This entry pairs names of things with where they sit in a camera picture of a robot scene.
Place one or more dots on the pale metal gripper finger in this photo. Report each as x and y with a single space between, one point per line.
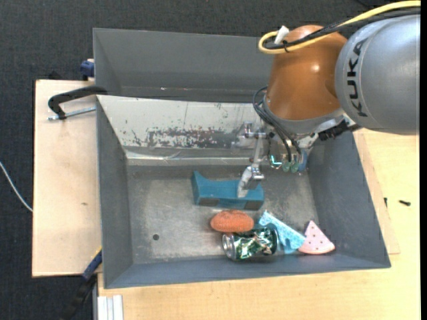
244 182
257 176

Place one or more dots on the teal blue block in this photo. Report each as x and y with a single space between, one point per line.
217 192

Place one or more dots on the orange knitted bread roll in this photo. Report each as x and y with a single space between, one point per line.
231 221

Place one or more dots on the crushed green drink can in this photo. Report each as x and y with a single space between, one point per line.
250 244

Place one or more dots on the light blue sponge cloth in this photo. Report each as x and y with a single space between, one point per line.
287 233

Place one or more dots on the grey metal bin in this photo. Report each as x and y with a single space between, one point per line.
173 222

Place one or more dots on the pink dotted triangle slice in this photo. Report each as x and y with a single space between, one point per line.
315 240

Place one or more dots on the small black screw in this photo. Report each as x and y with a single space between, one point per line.
405 203

